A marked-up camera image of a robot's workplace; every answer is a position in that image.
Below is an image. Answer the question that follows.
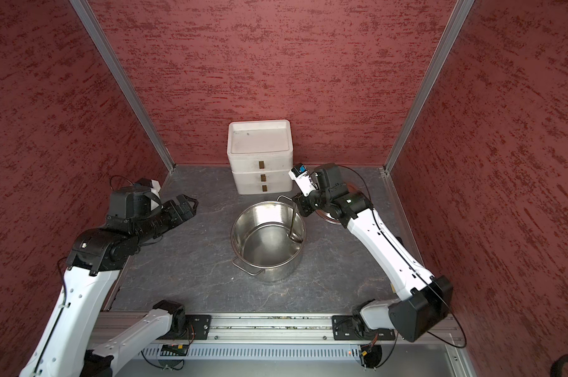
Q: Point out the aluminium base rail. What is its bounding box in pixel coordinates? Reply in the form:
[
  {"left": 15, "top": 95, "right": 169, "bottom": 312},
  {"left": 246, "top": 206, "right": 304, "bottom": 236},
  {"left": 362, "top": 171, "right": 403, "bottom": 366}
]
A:
[{"left": 90, "top": 310, "right": 464, "bottom": 345}]

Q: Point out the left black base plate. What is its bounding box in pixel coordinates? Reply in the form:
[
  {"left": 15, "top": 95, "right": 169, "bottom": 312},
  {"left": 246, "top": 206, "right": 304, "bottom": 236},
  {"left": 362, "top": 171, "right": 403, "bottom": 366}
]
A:
[{"left": 186, "top": 314, "right": 212, "bottom": 342}]

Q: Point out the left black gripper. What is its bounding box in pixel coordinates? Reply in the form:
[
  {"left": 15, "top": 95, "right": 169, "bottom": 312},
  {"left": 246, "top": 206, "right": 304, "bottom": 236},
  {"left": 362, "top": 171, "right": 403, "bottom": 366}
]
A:
[{"left": 132, "top": 194, "right": 199, "bottom": 243}]

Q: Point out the white three-drawer storage box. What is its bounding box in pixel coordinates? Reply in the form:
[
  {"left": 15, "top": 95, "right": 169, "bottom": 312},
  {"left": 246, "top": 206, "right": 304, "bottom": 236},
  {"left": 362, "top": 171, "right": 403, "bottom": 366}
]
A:
[{"left": 227, "top": 119, "right": 293, "bottom": 196}]

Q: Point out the black hose at corner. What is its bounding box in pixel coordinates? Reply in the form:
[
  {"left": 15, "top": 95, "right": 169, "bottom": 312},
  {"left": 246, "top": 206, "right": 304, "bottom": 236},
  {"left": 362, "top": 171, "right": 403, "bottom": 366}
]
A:
[{"left": 549, "top": 352, "right": 568, "bottom": 377}]

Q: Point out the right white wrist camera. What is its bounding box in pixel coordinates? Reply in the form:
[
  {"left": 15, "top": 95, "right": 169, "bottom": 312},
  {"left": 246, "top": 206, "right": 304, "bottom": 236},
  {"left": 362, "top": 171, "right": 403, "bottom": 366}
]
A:
[{"left": 289, "top": 163, "right": 318, "bottom": 197}]

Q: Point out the metal ladle spoon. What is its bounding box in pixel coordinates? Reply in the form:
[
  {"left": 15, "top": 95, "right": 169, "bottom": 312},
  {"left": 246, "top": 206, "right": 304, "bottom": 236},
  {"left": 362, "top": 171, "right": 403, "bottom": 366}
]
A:
[{"left": 288, "top": 210, "right": 304, "bottom": 243}]

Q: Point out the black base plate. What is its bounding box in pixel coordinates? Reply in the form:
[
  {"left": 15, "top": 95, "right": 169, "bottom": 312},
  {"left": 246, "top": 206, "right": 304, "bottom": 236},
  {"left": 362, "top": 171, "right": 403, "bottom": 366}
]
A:
[
  {"left": 331, "top": 315, "right": 395, "bottom": 341},
  {"left": 186, "top": 314, "right": 212, "bottom": 342}
]

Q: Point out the stainless steel pot lid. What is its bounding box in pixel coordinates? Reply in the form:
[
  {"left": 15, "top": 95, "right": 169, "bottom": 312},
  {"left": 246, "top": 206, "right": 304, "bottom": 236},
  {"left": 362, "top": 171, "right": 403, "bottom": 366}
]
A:
[{"left": 315, "top": 182, "right": 372, "bottom": 225}]

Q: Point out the aluminium corner post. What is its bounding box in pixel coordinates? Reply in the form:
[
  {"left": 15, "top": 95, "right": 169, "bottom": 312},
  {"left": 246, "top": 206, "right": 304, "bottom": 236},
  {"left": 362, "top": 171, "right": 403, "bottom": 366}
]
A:
[
  {"left": 70, "top": 0, "right": 176, "bottom": 173},
  {"left": 384, "top": 0, "right": 475, "bottom": 175}
]

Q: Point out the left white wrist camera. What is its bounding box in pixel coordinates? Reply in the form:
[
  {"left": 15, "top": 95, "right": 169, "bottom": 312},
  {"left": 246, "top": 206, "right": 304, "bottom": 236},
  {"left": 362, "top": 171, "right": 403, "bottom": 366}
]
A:
[{"left": 136, "top": 178, "right": 161, "bottom": 210}]

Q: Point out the left aluminium corner post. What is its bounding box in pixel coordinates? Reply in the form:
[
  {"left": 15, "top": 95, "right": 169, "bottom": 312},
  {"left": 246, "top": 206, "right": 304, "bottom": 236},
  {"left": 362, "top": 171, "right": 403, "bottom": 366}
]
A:
[{"left": 70, "top": 0, "right": 176, "bottom": 173}]

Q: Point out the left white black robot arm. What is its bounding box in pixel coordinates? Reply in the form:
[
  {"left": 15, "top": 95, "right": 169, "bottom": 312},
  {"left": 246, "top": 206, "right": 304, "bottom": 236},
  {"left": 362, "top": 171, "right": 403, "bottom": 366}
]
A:
[{"left": 20, "top": 179, "right": 198, "bottom": 376}]

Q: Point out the right aluminium corner post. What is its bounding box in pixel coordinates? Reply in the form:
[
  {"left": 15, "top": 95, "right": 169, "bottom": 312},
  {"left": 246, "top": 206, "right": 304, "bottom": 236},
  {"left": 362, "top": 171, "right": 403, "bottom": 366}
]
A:
[{"left": 384, "top": 0, "right": 475, "bottom": 175}]

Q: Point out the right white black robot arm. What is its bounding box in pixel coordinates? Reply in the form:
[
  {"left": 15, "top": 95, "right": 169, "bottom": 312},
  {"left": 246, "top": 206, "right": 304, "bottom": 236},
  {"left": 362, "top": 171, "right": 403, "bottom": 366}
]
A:
[{"left": 289, "top": 163, "right": 453, "bottom": 342}]

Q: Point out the white perforated cable duct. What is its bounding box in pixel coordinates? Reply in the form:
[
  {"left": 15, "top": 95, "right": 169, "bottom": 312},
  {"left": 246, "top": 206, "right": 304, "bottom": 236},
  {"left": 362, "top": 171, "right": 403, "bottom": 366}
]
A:
[{"left": 137, "top": 343, "right": 362, "bottom": 361}]

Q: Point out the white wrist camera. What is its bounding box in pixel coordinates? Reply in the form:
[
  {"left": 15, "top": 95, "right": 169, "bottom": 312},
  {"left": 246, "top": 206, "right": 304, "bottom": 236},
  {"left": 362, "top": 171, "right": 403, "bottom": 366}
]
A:
[
  {"left": 289, "top": 163, "right": 318, "bottom": 197},
  {"left": 136, "top": 178, "right": 161, "bottom": 210}
]

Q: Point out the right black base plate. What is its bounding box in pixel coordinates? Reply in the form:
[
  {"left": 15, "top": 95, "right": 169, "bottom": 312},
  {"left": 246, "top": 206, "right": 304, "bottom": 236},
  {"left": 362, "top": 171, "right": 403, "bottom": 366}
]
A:
[{"left": 331, "top": 315, "right": 395, "bottom": 341}]

